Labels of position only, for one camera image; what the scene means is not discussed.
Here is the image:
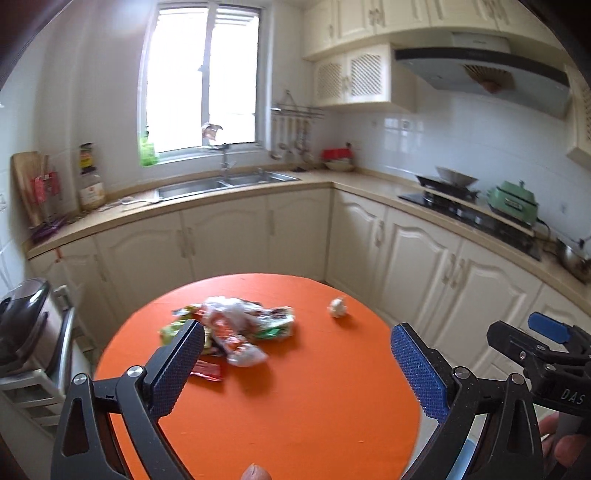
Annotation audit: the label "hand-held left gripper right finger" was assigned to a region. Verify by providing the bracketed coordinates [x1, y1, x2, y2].
[390, 323, 546, 480]

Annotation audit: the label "grey wok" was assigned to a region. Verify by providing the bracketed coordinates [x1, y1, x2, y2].
[435, 166, 479, 188]

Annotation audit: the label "red foil wrapper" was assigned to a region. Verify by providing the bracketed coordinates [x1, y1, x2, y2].
[189, 360, 225, 383]

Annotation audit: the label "green electric pot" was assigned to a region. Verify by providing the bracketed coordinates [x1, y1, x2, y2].
[487, 180, 541, 227]

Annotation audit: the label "purple board rack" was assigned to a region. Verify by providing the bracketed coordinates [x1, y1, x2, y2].
[30, 215, 70, 244]

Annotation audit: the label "row of hanging utensils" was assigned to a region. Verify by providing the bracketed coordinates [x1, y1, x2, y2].
[270, 115, 315, 163]

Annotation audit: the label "cream base cabinet unit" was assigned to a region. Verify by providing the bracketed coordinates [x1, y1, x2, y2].
[27, 184, 591, 384]

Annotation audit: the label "red white snack wrapper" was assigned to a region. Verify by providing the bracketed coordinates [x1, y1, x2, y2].
[210, 329, 269, 367]

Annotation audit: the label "black gas stove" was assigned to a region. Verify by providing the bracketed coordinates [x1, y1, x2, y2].
[398, 174, 543, 261]

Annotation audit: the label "grey range hood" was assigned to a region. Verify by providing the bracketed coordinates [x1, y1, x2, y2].
[394, 31, 571, 120]

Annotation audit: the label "green item on sill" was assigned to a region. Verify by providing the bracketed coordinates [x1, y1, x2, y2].
[140, 133, 160, 167]

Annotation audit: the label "person's right hand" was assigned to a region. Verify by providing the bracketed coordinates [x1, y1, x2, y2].
[539, 413, 583, 476]

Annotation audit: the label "chrome faucet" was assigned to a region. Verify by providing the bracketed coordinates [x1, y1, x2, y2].
[216, 144, 238, 180]

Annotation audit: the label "yellow green snack wrapper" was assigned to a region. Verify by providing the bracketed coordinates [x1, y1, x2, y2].
[159, 318, 186, 346]

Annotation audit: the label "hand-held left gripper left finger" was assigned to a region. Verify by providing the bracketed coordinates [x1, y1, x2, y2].
[50, 318, 206, 480]

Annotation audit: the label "cooking oil bottle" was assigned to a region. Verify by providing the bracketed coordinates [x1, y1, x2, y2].
[78, 143, 107, 213]

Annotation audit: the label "red kitchen tool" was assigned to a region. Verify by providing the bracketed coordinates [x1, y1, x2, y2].
[31, 172, 63, 204]

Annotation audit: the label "white framed window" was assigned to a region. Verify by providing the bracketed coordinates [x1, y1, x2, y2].
[139, 0, 271, 163]

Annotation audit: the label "stainless steel double sink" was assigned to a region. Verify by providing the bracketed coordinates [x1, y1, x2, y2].
[154, 169, 301, 202]

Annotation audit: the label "large cream lattice cabinet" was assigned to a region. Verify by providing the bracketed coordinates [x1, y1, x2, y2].
[566, 65, 591, 171]

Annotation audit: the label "clear plastic bag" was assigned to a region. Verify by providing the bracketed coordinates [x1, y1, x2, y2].
[202, 296, 262, 330]

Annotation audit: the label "long wooden board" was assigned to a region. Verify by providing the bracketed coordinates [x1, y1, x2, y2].
[422, 186, 537, 238]

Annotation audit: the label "cream upper wall cabinets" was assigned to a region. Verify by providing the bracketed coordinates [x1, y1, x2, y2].
[302, 0, 573, 61]

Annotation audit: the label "metal utensil rail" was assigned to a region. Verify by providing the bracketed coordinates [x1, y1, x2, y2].
[270, 90, 325, 121]

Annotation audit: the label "black appliance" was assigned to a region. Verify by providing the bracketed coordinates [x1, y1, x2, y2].
[0, 278, 52, 376]

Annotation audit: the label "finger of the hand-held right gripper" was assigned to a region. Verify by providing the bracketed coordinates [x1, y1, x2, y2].
[527, 312, 591, 358]
[487, 320, 561, 370]

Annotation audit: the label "small cream lattice cabinet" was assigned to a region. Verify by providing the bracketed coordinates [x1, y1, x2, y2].
[314, 44, 419, 112]

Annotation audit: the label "wooden cutting board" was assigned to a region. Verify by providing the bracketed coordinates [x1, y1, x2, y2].
[11, 151, 61, 228]

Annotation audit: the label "white storage rack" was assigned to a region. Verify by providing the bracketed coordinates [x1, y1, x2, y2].
[0, 286, 93, 432]

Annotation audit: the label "green white snack wrapper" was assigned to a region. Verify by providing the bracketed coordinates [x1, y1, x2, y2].
[253, 306, 296, 341]

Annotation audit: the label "steel pan with handle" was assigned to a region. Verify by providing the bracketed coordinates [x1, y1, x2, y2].
[555, 235, 591, 283]

